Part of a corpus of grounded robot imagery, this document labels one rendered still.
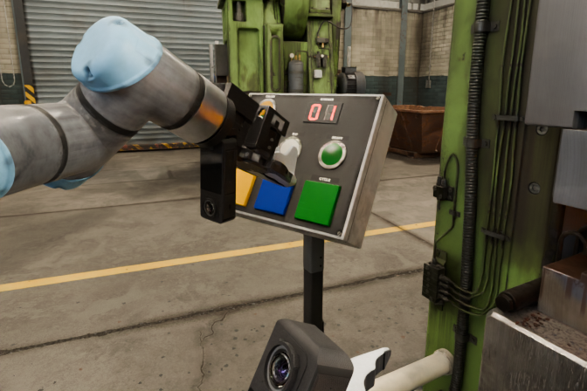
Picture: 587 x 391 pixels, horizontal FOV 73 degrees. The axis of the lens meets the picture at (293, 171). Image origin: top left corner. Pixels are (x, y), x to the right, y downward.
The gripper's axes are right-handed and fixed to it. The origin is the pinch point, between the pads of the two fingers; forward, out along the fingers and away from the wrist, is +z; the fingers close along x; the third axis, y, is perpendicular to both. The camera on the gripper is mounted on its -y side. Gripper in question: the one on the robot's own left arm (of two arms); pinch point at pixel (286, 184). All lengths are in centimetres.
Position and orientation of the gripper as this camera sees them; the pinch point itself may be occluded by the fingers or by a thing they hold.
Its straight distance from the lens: 64.2
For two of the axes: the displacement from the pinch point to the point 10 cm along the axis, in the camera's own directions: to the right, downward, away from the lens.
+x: -8.0, -1.2, 5.9
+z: 5.2, 3.5, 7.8
